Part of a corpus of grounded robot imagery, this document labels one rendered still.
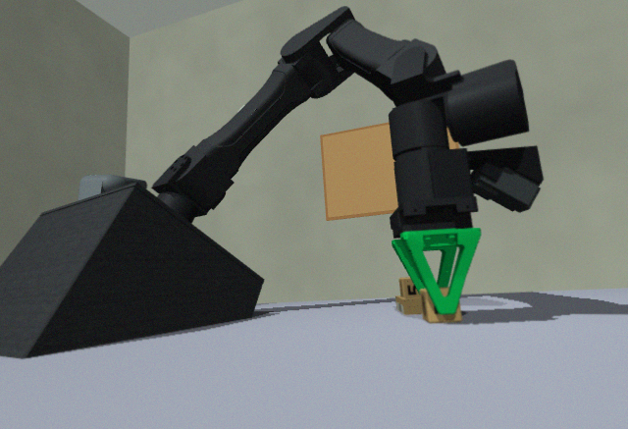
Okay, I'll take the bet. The tan wooden number cube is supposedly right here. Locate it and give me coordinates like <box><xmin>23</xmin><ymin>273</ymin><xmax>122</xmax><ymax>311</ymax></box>
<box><xmin>399</xmin><ymin>277</ymin><xmax>420</xmax><ymax>298</ymax></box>
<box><xmin>420</xmin><ymin>287</ymin><xmax>462</xmax><ymax>324</ymax></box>

